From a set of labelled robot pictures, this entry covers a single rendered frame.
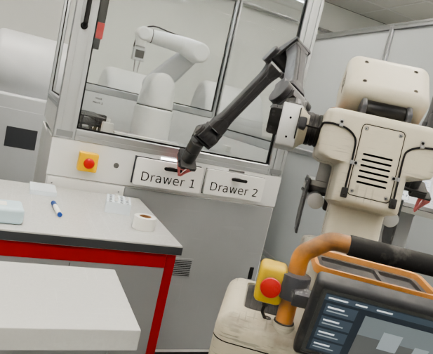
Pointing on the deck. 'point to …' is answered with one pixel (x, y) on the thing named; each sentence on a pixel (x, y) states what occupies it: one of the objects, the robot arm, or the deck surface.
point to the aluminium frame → (62, 127)
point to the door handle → (86, 15)
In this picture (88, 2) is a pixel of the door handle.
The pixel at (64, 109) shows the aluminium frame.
